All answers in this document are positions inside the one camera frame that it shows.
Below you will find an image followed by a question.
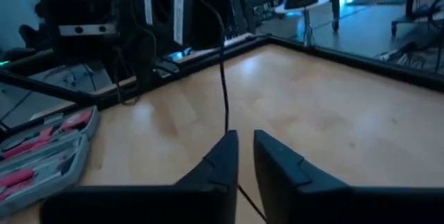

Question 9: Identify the grey tool case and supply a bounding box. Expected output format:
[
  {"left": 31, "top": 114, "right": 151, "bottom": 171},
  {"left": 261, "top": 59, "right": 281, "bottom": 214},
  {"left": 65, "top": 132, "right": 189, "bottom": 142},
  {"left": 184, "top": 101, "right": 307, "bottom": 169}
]
[{"left": 0, "top": 105, "right": 101, "bottom": 218}]

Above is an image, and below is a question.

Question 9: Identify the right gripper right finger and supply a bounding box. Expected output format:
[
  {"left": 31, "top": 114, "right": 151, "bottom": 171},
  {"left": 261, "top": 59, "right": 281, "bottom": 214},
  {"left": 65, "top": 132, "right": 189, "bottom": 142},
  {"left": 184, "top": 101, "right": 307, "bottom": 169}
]
[{"left": 253, "top": 129, "right": 444, "bottom": 224}]

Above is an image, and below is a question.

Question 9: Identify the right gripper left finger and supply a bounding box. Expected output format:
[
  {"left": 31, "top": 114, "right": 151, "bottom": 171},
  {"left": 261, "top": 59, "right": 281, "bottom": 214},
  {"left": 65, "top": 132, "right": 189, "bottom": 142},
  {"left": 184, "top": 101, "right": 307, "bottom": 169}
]
[{"left": 40, "top": 129, "right": 240, "bottom": 224}]

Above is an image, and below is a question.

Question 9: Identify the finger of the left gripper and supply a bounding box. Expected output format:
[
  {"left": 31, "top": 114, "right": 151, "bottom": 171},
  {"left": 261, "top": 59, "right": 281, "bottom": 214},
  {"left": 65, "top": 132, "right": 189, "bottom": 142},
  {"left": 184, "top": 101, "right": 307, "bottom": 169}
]
[{"left": 119, "top": 26, "right": 157, "bottom": 89}]

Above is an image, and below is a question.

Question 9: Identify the white round floor stand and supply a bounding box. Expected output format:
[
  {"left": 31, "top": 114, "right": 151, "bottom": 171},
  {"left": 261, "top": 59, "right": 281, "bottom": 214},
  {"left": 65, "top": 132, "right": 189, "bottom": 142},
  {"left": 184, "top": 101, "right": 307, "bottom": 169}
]
[{"left": 273, "top": 0, "right": 331, "bottom": 47}]

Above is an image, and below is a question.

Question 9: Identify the thin black cord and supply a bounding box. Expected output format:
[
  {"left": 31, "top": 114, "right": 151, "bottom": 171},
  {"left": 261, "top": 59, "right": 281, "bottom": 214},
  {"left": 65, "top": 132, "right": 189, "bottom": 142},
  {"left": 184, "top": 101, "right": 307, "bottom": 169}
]
[{"left": 192, "top": 0, "right": 268, "bottom": 224}]

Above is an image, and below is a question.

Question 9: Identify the black cord spool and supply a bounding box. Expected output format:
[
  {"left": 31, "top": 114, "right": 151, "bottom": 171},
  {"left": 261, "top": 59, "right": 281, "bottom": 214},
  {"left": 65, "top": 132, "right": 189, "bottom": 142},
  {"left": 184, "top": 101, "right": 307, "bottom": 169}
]
[{"left": 140, "top": 0, "right": 195, "bottom": 49}]

